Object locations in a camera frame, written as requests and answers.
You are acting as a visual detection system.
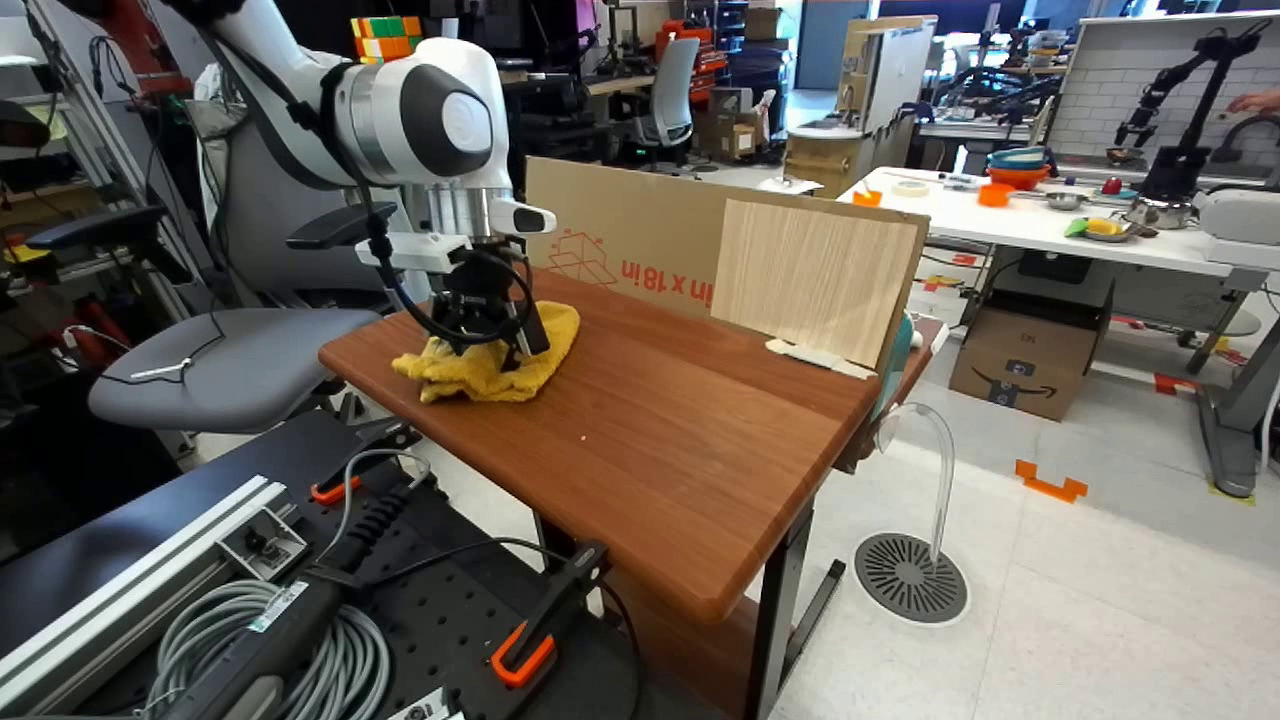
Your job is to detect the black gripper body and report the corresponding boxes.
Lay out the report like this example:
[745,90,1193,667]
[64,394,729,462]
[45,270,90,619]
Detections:
[427,235,540,323]

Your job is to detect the yellow terry towel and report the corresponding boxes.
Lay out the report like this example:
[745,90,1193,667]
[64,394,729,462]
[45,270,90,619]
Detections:
[387,295,582,409]

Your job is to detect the large printed cardboard box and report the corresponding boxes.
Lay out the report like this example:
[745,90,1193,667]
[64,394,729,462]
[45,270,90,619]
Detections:
[521,150,731,323]

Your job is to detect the black orange bar clamp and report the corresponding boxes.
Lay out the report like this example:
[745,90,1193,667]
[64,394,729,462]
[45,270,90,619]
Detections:
[485,538,611,690]
[309,442,402,511]

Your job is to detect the grey padded office chair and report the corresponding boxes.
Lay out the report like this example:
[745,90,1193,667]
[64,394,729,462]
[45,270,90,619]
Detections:
[82,64,402,437]

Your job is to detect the multicolour block toy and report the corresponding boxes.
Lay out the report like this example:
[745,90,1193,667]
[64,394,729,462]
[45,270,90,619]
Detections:
[347,10,424,66]

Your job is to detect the black robot mounting board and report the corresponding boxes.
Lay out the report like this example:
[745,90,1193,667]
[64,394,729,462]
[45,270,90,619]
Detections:
[0,402,642,720]

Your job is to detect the short silver aluminium extrusion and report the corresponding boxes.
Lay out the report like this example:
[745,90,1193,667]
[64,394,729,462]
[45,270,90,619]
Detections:
[215,505,312,581]

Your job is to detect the light wood panel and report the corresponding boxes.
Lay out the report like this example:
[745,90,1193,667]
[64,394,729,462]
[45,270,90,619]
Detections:
[709,193,932,383]

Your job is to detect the beige round container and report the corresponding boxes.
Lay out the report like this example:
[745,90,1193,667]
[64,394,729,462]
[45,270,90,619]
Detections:
[779,125,877,202]

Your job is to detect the white curved tube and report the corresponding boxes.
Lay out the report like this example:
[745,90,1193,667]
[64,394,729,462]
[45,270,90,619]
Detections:
[908,394,959,565]

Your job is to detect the tall cardboard box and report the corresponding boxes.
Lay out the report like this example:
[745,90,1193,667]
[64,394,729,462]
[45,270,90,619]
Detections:
[837,10,940,134]

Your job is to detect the round grey floor disc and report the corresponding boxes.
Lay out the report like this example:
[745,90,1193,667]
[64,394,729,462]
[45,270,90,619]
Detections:
[852,528,974,630]

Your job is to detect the white adjustable desk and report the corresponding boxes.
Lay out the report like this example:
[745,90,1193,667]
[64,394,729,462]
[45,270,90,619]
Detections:
[837,164,1280,505]

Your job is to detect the small printed cardboard box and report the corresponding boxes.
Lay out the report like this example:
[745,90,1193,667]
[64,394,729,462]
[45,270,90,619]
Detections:
[946,300,1110,424]

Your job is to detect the blue orange bowl stack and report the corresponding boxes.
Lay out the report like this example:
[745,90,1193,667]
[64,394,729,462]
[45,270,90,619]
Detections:
[982,143,1054,193]

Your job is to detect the yellow green toy items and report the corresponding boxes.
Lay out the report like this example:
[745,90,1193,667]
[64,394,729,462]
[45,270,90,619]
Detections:
[1063,209,1134,249]

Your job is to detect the white perforated board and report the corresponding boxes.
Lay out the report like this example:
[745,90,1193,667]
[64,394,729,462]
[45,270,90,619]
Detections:
[1042,10,1280,170]

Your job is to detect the white plastic container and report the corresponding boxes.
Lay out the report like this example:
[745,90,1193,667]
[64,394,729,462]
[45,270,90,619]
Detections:
[1197,185,1280,253]

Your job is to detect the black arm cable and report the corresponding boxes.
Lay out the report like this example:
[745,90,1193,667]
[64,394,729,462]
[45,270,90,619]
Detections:
[215,30,464,335]

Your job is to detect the thick black cable connector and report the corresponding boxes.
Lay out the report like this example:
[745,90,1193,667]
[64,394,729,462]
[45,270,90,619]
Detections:
[155,475,421,720]

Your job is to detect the grey cable bundle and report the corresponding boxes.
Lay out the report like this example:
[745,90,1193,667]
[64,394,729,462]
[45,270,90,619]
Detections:
[136,577,394,720]

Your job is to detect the metal table frame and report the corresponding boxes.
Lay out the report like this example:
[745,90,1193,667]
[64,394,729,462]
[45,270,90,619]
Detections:
[745,505,852,720]

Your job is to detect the long silver aluminium rail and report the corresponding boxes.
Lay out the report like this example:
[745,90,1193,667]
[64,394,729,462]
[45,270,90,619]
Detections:
[0,473,290,697]

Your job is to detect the metal wire shelving rack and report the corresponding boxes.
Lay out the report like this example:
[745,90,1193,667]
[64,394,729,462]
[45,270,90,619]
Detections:
[0,0,215,402]

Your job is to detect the orange floor bracket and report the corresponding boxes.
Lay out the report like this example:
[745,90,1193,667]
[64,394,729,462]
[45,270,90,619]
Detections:
[1010,456,1091,507]

